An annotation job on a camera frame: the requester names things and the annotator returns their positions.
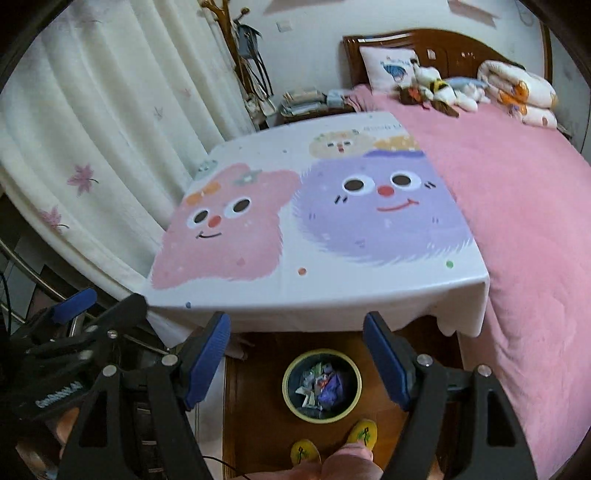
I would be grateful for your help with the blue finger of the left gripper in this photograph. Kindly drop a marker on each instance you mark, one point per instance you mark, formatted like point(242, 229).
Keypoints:
point(118, 319)
point(75, 305)

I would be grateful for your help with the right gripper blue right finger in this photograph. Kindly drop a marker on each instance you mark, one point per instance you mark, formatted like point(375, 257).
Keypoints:
point(396, 361)

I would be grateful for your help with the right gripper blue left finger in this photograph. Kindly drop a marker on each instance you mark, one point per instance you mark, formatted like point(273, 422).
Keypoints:
point(202, 355)

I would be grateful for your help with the yellow rimmed trash bin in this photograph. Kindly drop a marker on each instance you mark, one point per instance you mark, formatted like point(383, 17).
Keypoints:
point(304, 378)

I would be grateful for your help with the person's left hand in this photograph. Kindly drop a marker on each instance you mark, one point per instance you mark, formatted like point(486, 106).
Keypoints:
point(42, 444)

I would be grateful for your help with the purple plastic bag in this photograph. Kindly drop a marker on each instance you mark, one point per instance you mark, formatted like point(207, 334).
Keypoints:
point(332, 392)

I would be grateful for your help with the right yellow slipper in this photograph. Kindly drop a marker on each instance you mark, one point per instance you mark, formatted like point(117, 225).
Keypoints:
point(364, 432)

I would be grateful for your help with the yellow slipper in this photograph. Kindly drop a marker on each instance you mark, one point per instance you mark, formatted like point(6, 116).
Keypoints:
point(364, 432)
point(304, 451)

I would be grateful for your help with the left yellow slipper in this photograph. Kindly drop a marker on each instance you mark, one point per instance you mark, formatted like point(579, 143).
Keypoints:
point(304, 451)

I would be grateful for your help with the cartoon monster tablecloth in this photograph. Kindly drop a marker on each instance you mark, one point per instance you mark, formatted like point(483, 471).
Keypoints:
point(310, 226)

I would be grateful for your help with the white floral curtain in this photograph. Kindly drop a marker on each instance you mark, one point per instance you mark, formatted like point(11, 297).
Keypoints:
point(104, 124)

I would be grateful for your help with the pink bed blanket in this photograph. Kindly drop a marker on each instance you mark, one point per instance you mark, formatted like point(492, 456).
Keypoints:
point(525, 192)

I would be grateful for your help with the stack of books papers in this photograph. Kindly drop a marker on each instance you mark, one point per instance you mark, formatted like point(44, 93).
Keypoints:
point(312, 101)

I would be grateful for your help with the pile of plush toys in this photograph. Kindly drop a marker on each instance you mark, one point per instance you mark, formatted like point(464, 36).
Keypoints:
point(429, 90)

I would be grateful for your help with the white printed pillow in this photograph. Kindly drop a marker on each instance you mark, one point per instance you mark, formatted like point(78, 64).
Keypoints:
point(389, 68)

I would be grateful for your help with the rolled white cartoon quilt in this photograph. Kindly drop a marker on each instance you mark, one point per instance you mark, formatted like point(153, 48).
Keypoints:
point(525, 96)

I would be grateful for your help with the wooden coat rack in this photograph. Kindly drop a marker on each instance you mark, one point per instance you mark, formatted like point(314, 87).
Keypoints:
point(242, 41)

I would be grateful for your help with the wooden bed headboard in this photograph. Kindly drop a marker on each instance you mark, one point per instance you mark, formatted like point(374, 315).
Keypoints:
point(458, 54)

